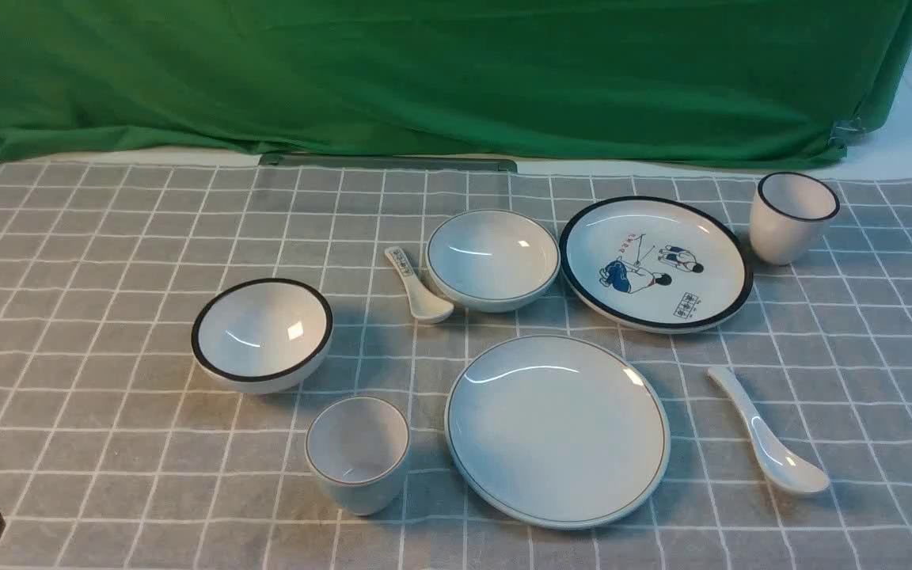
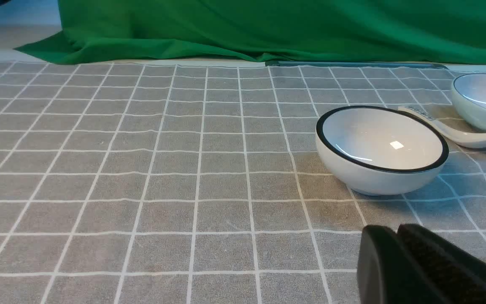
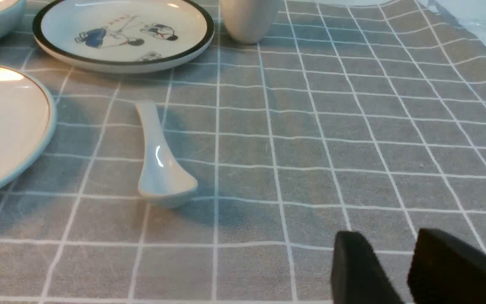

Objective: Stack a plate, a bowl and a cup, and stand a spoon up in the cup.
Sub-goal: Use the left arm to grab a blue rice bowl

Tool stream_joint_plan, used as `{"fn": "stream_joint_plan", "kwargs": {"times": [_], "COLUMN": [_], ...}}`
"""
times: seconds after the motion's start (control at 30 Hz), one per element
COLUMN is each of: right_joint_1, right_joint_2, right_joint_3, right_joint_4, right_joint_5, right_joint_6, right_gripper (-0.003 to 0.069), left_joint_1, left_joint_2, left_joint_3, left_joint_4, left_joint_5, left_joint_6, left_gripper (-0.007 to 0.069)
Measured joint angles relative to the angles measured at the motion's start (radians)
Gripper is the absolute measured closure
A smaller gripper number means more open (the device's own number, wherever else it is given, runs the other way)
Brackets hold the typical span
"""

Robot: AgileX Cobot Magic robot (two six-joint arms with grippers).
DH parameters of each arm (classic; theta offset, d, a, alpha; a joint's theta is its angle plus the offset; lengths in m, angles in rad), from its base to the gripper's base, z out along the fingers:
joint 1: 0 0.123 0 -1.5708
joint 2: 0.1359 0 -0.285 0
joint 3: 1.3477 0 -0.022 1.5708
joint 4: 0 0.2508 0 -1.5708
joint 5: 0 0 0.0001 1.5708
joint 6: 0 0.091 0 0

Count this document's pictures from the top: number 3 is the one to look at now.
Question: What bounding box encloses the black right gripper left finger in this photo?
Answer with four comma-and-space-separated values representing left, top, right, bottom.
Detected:
330, 231, 403, 304

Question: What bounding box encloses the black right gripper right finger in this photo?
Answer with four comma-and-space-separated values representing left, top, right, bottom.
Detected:
407, 228, 486, 304

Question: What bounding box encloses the pale blue ceramic spoon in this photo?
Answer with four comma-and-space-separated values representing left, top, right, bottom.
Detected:
135, 102, 198, 209

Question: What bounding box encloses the grey checked tablecloth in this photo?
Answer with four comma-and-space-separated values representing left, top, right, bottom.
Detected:
0, 0, 486, 304

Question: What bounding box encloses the white black-rimmed cup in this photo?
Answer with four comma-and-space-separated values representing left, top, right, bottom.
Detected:
219, 0, 284, 45

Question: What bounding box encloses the illustrated black-rimmed plate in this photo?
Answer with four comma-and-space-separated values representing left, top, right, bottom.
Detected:
32, 0, 215, 74

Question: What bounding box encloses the large pale blue plate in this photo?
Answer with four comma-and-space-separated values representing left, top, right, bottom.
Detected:
0, 65, 57, 189

